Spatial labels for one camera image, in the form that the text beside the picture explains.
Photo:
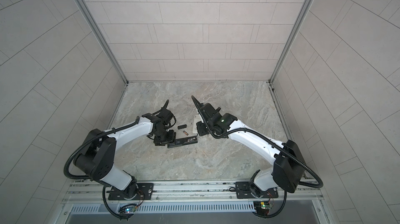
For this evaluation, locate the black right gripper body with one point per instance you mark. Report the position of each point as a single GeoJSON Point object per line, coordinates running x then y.
{"type": "Point", "coordinates": [205, 127]}

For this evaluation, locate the right circuit board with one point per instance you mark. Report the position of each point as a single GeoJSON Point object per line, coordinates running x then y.
{"type": "Point", "coordinates": [262, 208]}

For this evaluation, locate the aluminium corner post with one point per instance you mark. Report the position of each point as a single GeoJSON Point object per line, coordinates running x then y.
{"type": "Point", "coordinates": [100, 37]}
{"type": "Point", "coordinates": [295, 30]}

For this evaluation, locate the black remote control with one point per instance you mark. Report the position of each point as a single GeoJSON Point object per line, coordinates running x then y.
{"type": "Point", "coordinates": [183, 142]}

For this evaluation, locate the left circuit board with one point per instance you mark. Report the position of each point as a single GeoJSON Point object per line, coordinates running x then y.
{"type": "Point", "coordinates": [128, 209]}

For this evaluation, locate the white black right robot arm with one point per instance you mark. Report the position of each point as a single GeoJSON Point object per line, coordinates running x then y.
{"type": "Point", "coordinates": [284, 173]}

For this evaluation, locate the black remote battery cover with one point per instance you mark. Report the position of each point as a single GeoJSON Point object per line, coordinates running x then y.
{"type": "Point", "coordinates": [182, 126]}

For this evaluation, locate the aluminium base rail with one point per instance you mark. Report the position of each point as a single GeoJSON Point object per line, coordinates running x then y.
{"type": "Point", "coordinates": [192, 202]}

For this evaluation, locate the white remote control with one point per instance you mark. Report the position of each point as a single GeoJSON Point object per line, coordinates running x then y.
{"type": "Point", "coordinates": [197, 119]}

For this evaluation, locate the circuit board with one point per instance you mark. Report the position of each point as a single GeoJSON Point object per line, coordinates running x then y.
{"type": "Point", "coordinates": [262, 208]}
{"type": "Point", "coordinates": [128, 209]}

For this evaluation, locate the aluminium corner post left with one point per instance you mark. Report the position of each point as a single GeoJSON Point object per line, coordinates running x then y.
{"type": "Point", "coordinates": [100, 37]}

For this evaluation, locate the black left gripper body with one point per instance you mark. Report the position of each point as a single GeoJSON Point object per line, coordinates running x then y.
{"type": "Point", "coordinates": [166, 137]}

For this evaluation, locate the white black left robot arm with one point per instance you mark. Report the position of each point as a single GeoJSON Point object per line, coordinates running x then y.
{"type": "Point", "coordinates": [94, 159]}

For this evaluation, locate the aluminium corner post right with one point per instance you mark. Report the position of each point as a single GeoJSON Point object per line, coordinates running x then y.
{"type": "Point", "coordinates": [295, 30]}

